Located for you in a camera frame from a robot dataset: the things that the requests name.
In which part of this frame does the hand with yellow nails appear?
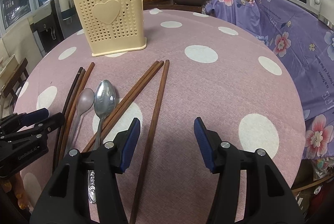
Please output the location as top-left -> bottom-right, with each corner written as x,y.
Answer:
10,173 -> 29,210

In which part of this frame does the reddish brown wooden chopstick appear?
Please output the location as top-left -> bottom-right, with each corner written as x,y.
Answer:
57,62 -> 95,165

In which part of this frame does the wooden stool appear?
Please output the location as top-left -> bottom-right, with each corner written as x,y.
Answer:
1,58 -> 29,108

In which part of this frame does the translucent plastic spoon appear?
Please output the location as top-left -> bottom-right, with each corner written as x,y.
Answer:
65,88 -> 95,153

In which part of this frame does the stainless steel spoon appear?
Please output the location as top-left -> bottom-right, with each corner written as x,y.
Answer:
88,80 -> 117,204

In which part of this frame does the water dispenser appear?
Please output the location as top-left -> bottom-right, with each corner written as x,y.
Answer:
30,0 -> 82,57

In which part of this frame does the paper cup stack holder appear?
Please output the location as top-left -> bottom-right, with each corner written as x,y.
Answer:
58,0 -> 74,21

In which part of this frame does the beige perforated utensil holder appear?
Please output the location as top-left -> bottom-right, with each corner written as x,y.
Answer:
73,0 -> 147,57

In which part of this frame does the pink polka dot tablecloth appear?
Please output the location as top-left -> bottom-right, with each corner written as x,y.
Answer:
15,10 -> 305,223

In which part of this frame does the purple floral cloth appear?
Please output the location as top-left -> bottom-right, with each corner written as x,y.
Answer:
205,0 -> 333,160

